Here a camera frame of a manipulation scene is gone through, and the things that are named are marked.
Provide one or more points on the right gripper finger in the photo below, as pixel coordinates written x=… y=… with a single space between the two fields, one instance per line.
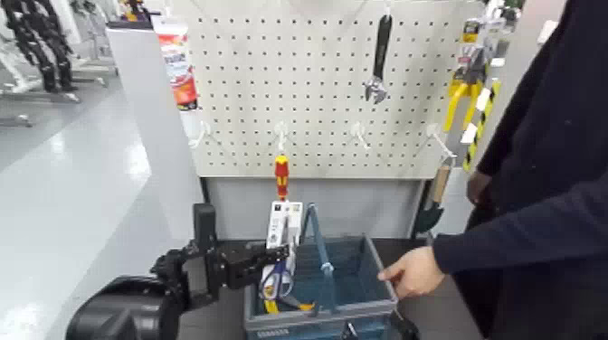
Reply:
x=406 y=327
x=350 y=332

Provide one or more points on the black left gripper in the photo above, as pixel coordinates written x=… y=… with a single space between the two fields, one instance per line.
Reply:
x=242 y=268

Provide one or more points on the blue scissors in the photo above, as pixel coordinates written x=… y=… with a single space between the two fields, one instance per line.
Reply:
x=284 y=223

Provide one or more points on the person's left forearm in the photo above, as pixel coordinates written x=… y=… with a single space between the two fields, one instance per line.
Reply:
x=513 y=242

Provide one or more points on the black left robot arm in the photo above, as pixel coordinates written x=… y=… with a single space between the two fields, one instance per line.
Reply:
x=118 y=308

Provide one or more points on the blue plastic crate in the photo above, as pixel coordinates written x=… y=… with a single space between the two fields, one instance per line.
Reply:
x=365 y=294

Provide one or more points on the person's left hand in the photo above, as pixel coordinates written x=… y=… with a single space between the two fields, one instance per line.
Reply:
x=418 y=273

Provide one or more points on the person's right hand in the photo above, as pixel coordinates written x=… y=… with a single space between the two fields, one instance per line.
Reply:
x=479 y=187

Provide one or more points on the red yellow screwdriver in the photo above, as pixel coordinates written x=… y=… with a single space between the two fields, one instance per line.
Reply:
x=282 y=175

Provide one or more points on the black stand leg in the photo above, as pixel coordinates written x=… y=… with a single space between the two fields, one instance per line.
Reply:
x=426 y=190
x=205 y=190

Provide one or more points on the white pegboard hook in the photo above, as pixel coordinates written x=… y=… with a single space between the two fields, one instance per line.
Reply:
x=282 y=137
x=359 y=135
x=202 y=135
x=439 y=140
x=387 y=8

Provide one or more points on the white pegboard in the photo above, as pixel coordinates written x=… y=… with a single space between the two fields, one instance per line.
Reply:
x=323 y=71

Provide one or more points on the white side panel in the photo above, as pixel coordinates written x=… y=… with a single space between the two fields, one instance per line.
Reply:
x=142 y=118

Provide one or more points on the orange tube package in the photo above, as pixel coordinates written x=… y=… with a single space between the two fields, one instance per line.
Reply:
x=180 y=66

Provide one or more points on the black adjustable wrench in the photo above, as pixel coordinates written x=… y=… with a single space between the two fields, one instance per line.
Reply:
x=381 y=47

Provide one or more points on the white label tag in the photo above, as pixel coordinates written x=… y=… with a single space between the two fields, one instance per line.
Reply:
x=483 y=99

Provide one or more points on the person in dark clothes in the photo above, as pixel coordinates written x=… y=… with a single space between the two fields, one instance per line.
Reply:
x=560 y=118

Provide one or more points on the yellow black item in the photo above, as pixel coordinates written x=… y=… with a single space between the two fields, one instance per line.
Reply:
x=133 y=10

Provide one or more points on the white hanging package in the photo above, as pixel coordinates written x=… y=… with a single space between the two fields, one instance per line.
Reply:
x=496 y=33

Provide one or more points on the black humanoid robot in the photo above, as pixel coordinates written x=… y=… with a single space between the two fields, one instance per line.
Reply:
x=42 y=47

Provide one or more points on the white robot stand frame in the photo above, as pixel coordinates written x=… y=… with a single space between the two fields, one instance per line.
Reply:
x=71 y=97

